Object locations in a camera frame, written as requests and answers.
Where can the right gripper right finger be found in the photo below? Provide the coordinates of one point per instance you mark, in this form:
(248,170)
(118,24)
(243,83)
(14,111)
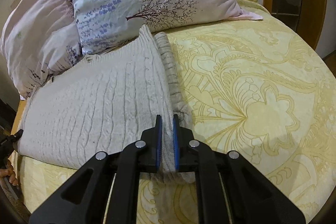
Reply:
(229,188)

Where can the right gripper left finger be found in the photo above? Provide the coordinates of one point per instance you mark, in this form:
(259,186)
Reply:
(105,188)

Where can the grey cable-knit sweater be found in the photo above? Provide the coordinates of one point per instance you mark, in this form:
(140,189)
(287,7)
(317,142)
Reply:
(104,103)

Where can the person's left hand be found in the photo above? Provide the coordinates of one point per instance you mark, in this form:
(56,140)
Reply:
(8,171)

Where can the yellow patterned bed sheet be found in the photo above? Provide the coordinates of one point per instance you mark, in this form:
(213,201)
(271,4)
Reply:
(258,88)

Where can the pink floral pillow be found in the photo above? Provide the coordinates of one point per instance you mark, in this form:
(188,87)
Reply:
(39,40)

